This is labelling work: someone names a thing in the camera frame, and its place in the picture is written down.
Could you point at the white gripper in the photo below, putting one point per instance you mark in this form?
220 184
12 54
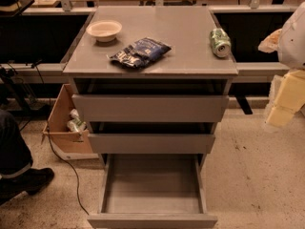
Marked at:
294 43

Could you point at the grey bottom drawer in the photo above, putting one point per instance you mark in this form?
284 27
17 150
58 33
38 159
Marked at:
152 192

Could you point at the grey drawer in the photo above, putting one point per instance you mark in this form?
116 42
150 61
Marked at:
152 138
152 192
150 100

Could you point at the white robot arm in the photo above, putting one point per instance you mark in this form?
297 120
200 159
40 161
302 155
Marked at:
289 43

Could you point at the grey drawer cabinet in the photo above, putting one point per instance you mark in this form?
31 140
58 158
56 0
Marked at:
185 29

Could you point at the grey middle drawer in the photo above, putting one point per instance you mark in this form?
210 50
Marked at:
152 138

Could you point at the grey top drawer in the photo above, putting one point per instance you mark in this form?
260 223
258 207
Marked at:
150 100

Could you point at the green soda can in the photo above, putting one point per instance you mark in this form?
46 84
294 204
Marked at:
220 42

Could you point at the blue chip bag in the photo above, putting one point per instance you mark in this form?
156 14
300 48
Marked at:
141 53

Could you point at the white bowl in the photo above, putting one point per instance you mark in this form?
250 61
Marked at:
104 30

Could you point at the white can in box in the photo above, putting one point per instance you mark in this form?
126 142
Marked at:
74 113

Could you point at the green can in box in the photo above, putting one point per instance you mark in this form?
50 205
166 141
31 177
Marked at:
76 126

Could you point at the cardboard box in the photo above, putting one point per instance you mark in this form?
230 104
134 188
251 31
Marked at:
67 141

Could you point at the black shoe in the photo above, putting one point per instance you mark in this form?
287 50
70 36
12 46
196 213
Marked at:
30 182

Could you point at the dark trouser leg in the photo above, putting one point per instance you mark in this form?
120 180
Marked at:
15 155

